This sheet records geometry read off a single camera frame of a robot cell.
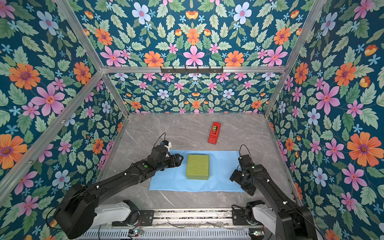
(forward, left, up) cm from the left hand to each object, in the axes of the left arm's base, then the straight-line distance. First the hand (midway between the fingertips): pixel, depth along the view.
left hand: (181, 155), depth 83 cm
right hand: (-14, -31, -11) cm, 35 cm away
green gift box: (-5, -9, -5) cm, 12 cm away
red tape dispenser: (+20, -22, -7) cm, 30 cm away
